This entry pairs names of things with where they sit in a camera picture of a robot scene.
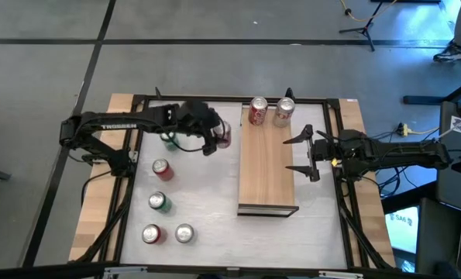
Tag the black front crossbar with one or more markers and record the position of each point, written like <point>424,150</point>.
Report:
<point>40,271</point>

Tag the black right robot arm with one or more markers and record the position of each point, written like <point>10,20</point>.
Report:
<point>408,153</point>

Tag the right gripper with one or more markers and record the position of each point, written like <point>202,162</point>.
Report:
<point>327,151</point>

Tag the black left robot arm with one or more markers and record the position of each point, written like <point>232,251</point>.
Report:
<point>118,126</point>

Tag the red Coca-Cola Zero can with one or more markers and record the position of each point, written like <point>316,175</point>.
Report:
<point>162,169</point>

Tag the person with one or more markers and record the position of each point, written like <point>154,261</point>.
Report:
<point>451,52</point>

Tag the green Sprite can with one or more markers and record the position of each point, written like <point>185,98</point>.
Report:
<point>170,143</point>
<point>159,201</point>

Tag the black tripod stand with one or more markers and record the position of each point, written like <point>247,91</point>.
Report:
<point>363,28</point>

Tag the lit computer screen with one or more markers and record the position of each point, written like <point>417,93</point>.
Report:
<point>402,228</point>

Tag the yellow power strip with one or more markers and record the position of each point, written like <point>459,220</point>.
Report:
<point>401,129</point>

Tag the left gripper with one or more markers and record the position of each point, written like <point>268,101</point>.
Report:
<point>197,116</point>

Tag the silver Diet Coke can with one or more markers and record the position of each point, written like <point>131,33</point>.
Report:
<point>283,112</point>
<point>184,233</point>

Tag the grey desk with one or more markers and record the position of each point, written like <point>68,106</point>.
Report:
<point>455,174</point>

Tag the wooden shelf black frame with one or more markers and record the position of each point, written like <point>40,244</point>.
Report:
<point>267,166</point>

